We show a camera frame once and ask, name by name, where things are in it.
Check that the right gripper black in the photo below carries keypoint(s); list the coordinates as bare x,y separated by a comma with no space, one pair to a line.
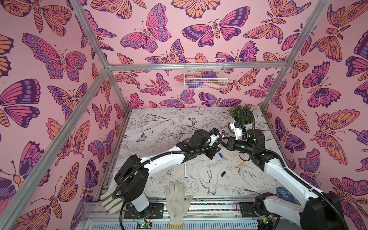
228,144

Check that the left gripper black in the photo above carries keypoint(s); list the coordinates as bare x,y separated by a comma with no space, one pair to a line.
212,151

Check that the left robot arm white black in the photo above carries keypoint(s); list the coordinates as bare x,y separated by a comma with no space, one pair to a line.
132,177

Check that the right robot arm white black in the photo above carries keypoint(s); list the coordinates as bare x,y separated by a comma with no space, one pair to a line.
315,210

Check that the white glove on table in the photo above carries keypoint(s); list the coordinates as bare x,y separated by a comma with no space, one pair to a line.
233,156

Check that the white potted green plant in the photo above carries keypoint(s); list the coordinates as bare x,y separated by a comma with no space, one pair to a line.
242,114

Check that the blue dotted glove right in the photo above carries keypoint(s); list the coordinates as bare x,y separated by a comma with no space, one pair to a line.
284,194

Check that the white glove front centre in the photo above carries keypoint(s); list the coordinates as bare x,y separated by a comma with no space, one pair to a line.
177,203

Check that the green circuit board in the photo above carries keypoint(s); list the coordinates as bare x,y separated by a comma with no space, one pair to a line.
143,225

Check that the white glove front left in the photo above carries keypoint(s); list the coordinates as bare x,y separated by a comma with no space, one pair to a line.
109,204

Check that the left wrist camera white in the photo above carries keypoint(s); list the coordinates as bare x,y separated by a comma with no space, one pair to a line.
214,136

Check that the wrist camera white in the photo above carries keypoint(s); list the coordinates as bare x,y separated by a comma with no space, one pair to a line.
239,131
214,136

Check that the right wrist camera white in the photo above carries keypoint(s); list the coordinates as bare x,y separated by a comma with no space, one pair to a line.
239,131

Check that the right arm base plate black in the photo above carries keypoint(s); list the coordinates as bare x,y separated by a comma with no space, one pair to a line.
247,210

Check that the white wire basket on wall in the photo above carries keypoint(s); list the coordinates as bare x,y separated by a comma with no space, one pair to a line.
206,75

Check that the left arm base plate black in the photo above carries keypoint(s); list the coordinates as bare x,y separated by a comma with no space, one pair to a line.
153,211

